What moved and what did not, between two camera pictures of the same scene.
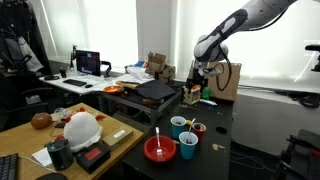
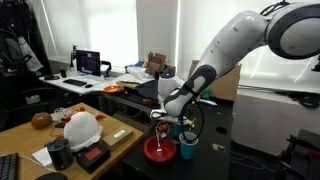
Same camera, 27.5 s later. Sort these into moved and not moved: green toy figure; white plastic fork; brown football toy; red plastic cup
Moved: red plastic cup
Not moved: green toy figure; brown football toy; white plastic fork
